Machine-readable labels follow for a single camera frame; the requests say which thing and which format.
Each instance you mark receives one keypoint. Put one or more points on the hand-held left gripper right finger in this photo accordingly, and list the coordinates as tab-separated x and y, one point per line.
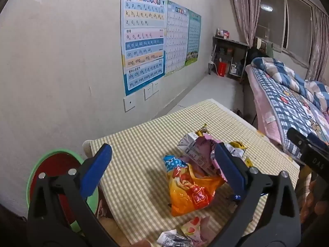
228	169

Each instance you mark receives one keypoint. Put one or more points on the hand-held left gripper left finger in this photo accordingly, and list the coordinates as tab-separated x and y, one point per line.
96	169

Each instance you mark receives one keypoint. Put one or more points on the yellow packet with dark stripe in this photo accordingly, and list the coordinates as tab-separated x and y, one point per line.
248	162

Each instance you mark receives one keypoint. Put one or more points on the pink and white carton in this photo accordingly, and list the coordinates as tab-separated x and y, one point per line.
199	160

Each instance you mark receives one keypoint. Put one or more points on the purple wrapper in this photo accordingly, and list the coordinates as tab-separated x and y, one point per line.
205	141

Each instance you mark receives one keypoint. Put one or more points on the orange snack bag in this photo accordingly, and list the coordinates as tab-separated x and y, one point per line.
190	193

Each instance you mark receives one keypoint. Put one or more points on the green bin with red inside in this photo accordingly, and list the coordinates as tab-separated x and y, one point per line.
51	162

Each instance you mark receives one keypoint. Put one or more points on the strawberry print wrapper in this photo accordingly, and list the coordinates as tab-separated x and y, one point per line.
194	225

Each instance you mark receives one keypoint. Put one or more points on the person's right hand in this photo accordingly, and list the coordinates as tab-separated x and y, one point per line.
316	203

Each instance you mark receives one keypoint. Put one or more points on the yellow wrapper with silver inside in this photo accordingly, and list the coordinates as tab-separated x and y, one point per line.
237	144

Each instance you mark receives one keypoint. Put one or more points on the yellow bear wrapper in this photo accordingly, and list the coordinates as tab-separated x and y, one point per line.
201	130

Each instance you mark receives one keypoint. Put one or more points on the white milk carton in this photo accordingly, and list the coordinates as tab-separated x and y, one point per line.
186	141

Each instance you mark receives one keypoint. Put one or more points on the blue snack bag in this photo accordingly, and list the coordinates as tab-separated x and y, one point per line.
172	163

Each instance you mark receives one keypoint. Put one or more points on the pair of shoes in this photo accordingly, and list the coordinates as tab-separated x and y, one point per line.
239	112

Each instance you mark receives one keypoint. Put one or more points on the bed with plaid quilt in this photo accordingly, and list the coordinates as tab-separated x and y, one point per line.
282	100

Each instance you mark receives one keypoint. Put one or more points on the checked tablecloth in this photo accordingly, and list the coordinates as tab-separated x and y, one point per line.
154	139

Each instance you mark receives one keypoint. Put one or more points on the pink bed skirt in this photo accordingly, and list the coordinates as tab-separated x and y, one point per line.
262	108

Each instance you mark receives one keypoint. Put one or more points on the blue patchwork quilt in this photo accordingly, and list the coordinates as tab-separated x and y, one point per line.
282	74

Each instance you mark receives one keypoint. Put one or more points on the pink patterned curtain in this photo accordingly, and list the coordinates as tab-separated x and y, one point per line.
320	46
244	10

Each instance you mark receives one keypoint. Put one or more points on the dark cloth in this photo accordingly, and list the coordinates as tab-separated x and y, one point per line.
258	51

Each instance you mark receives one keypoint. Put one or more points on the dark shelf with red bin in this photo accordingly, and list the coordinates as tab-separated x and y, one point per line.
231	41

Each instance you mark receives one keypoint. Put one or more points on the window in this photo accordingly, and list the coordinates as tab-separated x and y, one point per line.
285	23

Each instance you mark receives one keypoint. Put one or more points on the small box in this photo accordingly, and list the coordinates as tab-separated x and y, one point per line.
225	34

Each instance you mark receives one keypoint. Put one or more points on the white wall socket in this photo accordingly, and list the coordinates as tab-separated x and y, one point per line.
148	92
156	87

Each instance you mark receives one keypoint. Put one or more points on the blue letter wall poster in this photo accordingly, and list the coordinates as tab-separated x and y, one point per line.
144	43

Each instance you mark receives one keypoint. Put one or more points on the green grid wall poster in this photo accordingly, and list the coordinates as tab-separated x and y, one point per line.
194	36

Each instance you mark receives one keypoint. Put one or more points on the pale grid wall poster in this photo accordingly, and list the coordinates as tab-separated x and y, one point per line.
177	38

